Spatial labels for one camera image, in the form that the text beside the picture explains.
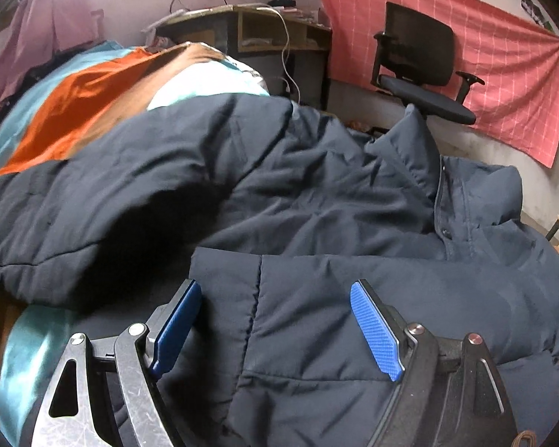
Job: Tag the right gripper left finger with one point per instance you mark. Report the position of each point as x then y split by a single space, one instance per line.
76 409

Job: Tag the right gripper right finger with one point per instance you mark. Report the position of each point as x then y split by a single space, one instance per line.
447 392

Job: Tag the dark navy padded jacket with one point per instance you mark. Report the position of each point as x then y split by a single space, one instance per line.
275 210

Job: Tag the striped orange brown blue quilt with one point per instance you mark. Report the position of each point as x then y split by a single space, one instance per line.
72 106

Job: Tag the black office chair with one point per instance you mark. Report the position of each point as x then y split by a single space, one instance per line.
414 62

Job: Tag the white bed sheet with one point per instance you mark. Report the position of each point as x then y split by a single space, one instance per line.
208 79

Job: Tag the wooden desk with shelves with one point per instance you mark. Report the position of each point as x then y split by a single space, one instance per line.
251 31

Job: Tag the pink hanging garment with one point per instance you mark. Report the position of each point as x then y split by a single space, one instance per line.
40 29

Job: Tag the pink checked wall cloth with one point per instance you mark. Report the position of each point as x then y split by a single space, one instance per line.
519 61

